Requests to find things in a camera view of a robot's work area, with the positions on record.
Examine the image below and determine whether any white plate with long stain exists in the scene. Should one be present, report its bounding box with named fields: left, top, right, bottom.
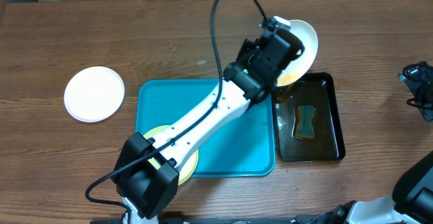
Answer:
left=277, top=20, right=319, bottom=87

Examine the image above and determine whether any green yellow sponge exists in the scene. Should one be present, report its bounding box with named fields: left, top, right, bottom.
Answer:
left=293, top=105, right=316, bottom=140

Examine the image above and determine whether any yellow plate with stain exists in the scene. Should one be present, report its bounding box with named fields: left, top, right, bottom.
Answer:
left=143, top=125, right=199, bottom=185

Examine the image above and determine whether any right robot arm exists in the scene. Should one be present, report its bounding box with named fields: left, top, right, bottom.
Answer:
left=292, top=61, right=432, bottom=224

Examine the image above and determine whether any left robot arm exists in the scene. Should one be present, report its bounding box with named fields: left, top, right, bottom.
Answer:
left=112, top=27, right=304, bottom=223

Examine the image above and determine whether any black water tray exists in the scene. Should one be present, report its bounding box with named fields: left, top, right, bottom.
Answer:
left=272, top=72, right=346, bottom=162

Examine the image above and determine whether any teal plastic tray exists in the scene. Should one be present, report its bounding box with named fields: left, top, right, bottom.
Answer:
left=135, top=79, right=276, bottom=178

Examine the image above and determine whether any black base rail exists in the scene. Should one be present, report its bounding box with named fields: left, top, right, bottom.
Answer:
left=89, top=213, right=332, bottom=224

